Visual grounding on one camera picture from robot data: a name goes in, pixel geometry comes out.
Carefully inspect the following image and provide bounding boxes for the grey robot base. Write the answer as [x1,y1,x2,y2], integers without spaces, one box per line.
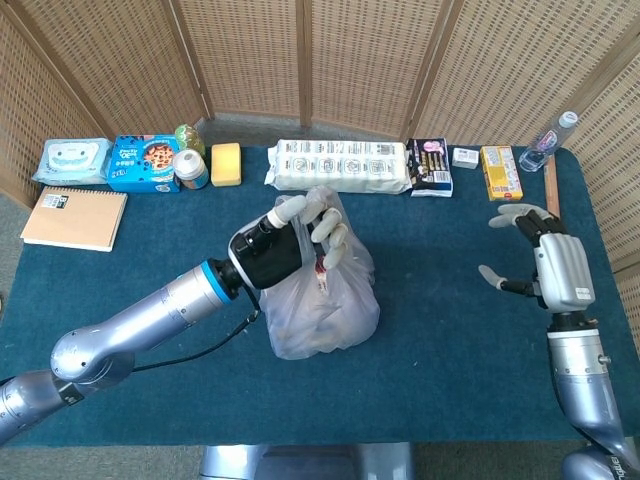
[199,442,416,480]

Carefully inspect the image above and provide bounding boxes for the yellow sponge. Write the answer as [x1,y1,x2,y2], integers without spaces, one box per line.
[210,142,244,188]

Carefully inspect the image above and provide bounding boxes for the light blue wet wipes pack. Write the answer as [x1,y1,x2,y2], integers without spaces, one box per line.
[31,137,114,185]

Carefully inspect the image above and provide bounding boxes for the wooden stick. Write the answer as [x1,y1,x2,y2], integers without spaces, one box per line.
[543,154,562,219]

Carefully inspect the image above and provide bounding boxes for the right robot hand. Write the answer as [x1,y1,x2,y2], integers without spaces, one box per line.
[478,202,597,314]

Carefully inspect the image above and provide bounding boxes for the small white box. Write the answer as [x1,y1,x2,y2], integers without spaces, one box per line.
[452,146,480,170]

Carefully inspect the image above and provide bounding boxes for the glass jar white lid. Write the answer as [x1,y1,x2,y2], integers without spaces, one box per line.
[172,148,210,191]

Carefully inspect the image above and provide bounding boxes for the blue cookie box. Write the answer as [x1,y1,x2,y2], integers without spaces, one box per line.
[107,133,182,194]

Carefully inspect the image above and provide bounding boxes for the blue carpet table cover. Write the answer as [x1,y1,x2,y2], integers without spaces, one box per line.
[0,144,629,448]

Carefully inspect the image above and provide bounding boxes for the clear water bottle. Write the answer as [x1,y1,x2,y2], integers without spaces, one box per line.
[518,110,580,173]

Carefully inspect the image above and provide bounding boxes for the green plastic bottle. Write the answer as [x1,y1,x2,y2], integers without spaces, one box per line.
[173,123,207,160]

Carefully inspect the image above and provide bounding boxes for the clear plastic shopping bag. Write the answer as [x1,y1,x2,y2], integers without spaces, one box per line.
[258,185,381,361]

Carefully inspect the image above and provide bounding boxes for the black pink packet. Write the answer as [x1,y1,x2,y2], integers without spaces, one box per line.
[405,137,455,198]

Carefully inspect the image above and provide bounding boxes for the wicker folding screen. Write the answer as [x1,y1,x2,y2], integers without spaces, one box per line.
[0,0,640,311]

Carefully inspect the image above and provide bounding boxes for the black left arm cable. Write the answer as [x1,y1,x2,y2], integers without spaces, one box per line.
[132,287,261,374]

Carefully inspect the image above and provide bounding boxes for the white tissue pack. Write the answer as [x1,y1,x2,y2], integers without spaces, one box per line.
[272,294,376,357]
[263,138,414,195]

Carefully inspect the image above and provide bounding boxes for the yellow box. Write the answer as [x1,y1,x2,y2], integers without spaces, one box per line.
[479,145,525,202]

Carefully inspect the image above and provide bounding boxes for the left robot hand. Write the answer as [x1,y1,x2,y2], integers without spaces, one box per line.
[227,193,349,292]

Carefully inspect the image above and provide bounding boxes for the brown spiral notebook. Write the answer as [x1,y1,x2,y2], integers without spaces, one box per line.
[19,185,129,253]

